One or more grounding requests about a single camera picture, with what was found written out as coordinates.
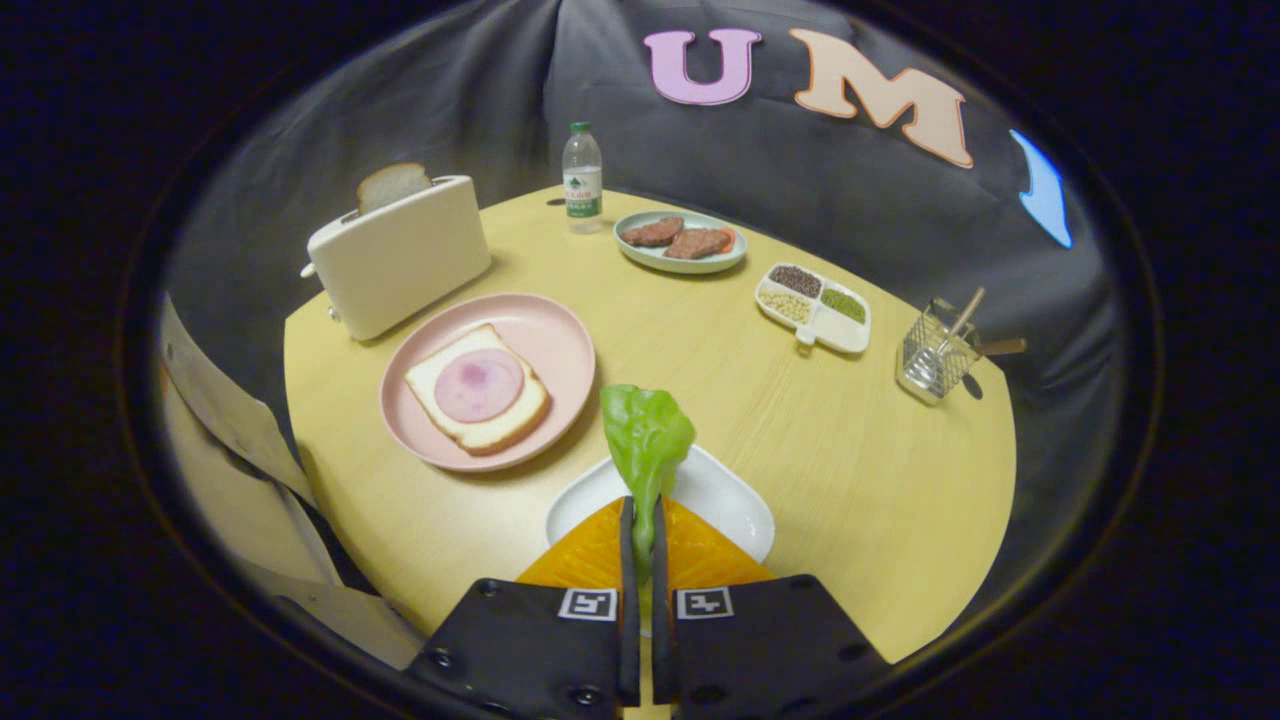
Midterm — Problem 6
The pale green plate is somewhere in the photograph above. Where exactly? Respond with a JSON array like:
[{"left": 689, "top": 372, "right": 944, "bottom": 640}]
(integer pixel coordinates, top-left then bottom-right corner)
[{"left": 613, "top": 209, "right": 749, "bottom": 276}]

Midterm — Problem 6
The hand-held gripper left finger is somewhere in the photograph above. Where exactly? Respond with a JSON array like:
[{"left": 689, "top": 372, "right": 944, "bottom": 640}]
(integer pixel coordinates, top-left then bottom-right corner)
[{"left": 405, "top": 497, "right": 641, "bottom": 720}]

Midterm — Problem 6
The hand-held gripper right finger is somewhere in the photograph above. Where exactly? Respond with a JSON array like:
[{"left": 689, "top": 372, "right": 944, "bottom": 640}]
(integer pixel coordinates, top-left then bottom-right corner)
[{"left": 652, "top": 497, "right": 891, "bottom": 720}]

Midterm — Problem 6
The white toast slice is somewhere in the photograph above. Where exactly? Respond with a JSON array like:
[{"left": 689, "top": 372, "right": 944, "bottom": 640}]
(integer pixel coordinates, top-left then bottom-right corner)
[{"left": 404, "top": 323, "right": 551, "bottom": 456}]

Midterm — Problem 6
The white toaster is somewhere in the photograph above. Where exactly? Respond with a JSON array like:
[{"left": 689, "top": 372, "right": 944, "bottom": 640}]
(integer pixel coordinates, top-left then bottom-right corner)
[{"left": 300, "top": 175, "right": 493, "bottom": 343}]

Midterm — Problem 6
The clear green-capped water bottle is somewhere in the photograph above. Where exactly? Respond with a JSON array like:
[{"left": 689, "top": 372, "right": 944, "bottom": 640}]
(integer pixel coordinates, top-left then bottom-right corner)
[{"left": 561, "top": 121, "right": 604, "bottom": 234}]

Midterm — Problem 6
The pink ham slice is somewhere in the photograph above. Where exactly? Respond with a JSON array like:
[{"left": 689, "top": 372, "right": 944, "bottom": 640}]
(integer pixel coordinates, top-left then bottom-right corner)
[{"left": 433, "top": 347, "right": 526, "bottom": 424}]

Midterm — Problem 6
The pink plate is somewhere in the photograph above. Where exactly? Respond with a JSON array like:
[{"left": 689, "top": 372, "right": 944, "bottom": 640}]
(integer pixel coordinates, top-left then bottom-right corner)
[{"left": 379, "top": 292, "right": 597, "bottom": 473}]

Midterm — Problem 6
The person's beige clothing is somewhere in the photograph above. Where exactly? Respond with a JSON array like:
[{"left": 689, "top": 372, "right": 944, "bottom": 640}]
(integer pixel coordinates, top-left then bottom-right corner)
[{"left": 160, "top": 295, "right": 426, "bottom": 671}]

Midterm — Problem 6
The brown meat piece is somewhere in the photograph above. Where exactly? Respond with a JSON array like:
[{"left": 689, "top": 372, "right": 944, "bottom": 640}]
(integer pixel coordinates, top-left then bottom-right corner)
[
  {"left": 664, "top": 227, "right": 734, "bottom": 261},
  {"left": 622, "top": 216, "right": 686, "bottom": 249}
]

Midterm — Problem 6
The white divided seasoning dish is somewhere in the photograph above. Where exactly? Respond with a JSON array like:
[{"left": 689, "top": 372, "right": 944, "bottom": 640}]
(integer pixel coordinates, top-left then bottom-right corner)
[{"left": 754, "top": 262, "right": 873, "bottom": 355}]

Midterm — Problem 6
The green lettuce leaf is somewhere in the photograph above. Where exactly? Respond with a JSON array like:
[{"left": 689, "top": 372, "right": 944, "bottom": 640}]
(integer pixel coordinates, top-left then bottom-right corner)
[{"left": 600, "top": 384, "right": 697, "bottom": 581}]

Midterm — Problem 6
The white plate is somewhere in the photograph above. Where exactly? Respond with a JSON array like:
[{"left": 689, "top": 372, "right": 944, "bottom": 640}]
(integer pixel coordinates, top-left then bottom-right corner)
[{"left": 545, "top": 445, "right": 776, "bottom": 566}]

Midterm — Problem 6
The wire mesh utensil basket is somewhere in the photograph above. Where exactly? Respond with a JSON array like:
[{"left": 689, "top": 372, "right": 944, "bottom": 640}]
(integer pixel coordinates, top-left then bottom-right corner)
[{"left": 896, "top": 297, "right": 984, "bottom": 405}]

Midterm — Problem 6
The brown-crust bread slice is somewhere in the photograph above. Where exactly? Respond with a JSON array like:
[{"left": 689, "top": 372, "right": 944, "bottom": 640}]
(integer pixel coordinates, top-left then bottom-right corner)
[{"left": 357, "top": 162, "right": 433, "bottom": 216}]

